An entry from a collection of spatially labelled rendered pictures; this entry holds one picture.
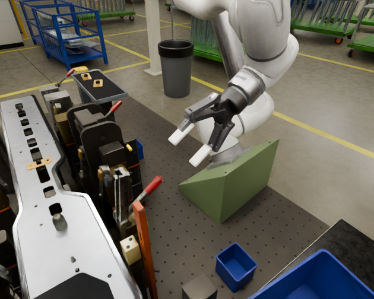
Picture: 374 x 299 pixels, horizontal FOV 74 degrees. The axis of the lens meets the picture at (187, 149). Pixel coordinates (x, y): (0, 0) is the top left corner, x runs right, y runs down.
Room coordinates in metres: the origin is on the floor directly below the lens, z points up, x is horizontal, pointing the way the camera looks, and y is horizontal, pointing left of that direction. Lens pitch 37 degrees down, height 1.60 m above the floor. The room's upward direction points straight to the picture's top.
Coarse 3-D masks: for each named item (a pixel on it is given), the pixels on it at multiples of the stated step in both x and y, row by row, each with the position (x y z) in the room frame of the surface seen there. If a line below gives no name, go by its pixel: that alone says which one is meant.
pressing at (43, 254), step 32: (32, 96) 1.31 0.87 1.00; (32, 128) 0.97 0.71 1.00; (32, 160) 0.74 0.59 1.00; (64, 160) 0.74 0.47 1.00; (32, 192) 0.57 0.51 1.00; (64, 192) 0.57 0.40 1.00; (32, 224) 0.45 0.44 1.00; (96, 224) 0.45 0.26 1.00; (32, 256) 0.35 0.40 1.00; (64, 256) 0.35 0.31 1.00; (96, 256) 0.35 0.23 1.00; (32, 288) 0.27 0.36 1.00; (128, 288) 0.27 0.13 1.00
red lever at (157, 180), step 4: (156, 176) 0.49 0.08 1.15; (160, 176) 0.49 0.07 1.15; (156, 180) 0.48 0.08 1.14; (160, 180) 0.48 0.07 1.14; (152, 184) 0.47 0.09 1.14; (156, 184) 0.47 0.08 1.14; (148, 188) 0.46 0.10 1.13; (152, 188) 0.46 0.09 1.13; (144, 192) 0.46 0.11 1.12; (148, 192) 0.46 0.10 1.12; (152, 192) 0.46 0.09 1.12; (140, 196) 0.45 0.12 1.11; (144, 196) 0.45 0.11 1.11; (136, 200) 0.45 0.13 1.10; (140, 200) 0.44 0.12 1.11; (132, 208) 0.43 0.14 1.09
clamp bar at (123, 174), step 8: (120, 168) 0.44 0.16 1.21; (104, 176) 0.42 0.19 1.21; (120, 176) 0.42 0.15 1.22; (128, 176) 0.42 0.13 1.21; (120, 184) 0.41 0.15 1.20; (128, 184) 0.42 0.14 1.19; (120, 192) 0.41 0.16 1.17; (128, 192) 0.42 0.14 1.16; (120, 200) 0.41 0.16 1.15; (128, 200) 0.42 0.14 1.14; (120, 208) 0.40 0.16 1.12; (128, 208) 0.41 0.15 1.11; (120, 216) 0.40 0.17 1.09; (128, 216) 0.41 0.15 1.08
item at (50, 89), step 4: (52, 84) 1.34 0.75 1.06; (40, 88) 1.28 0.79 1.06; (44, 88) 1.28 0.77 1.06; (48, 88) 1.28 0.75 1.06; (52, 88) 1.28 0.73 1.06; (56, 88) 1.29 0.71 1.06; (40, 92) 1.26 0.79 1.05; (44, 92) 1.25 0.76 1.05; (48, 92) 1.26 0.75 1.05; (52, 92) 1.27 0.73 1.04; (44, 100) 1.25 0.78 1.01; (60, 144) 1.25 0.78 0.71
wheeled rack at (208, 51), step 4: (172, 8) 5.40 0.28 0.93; (176, 8) 5.30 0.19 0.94; (172, 12) 5.40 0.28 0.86; (172, 16) 5.40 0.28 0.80; (172, 20) 5.40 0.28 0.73; (172, 24) 5.40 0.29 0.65; (172, 28) 5.40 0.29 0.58; (172, 32) 5.40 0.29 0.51; (172, 36) 5.40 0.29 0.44; (212, 40) 5.70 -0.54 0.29; (196, 44) 5.36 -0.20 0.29; (200, 44) 5.36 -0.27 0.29; (204, 44) 5.36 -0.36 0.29; (212, 44) 5.36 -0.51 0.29; (196, 48) 5.09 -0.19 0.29; (200, 48) 5.09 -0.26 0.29; (204, 48) 5.09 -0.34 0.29; (208, 48) 5.09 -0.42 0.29; (212, 48) 5.09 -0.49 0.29; (244, 48) 5.09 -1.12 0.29; (196, 52) 4.91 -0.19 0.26; (200, 52) 4.85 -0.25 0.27; (204, 52) 4.84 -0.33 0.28; (208, 52) 4.80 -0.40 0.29; (212, 52) 4.80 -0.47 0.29; (216, 52) 4.80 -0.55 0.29; (244, 52) 4.80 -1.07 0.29; (204, 56) 4.77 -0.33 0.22; (208, 56) 4.70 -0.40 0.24; (212, 56) 4.65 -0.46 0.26; (216, 56) 4.58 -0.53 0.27; (220, 56) 4.58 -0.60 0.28; (216, 60) 4.58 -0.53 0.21; (220, 60) 4.51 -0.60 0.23
